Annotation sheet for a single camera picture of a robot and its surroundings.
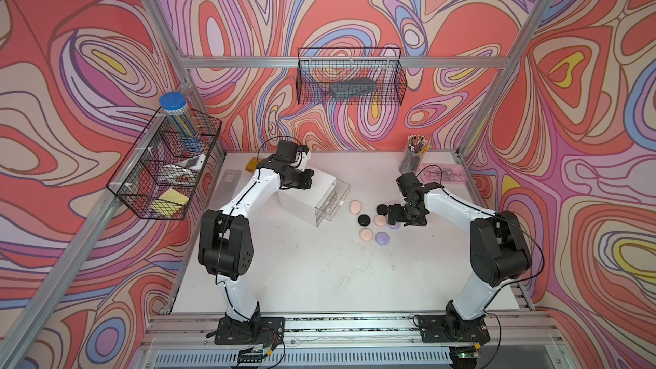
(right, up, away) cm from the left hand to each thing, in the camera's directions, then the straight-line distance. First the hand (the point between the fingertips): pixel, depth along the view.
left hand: (312, 181), depth 91 cm
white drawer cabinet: (-3, -7, -5) cm, 9 cm away
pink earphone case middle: (+26, -15, +4) cm, 30 cm away
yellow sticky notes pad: (-34, -5, -28) cm, 44 cm away
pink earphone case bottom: (+20, -19, 0) cm, 28 cm away
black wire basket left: (-45, +1, -17) cm, 48 cm away
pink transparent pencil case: (+59, +3, +20) cm, 63 cm away
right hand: (+33, -16, +1) cm, 37 cm away
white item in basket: (-33, +6, -18) cm, 38 cm away
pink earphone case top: (+16, -10, +7) cm, 21 cm away
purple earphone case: (+31, -17, +5) cm, 36 cm away
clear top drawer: (+7, -9, +7) cm, 13 cm away
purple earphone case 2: (+25, -21, 0) cm, 33 cm away
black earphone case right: (+27, -11, +7) cm, 30 cm away
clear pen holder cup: (+41, +13, +11) cm, 44 cm away
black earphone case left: (+19, -15, +5) cm, 25 cm away
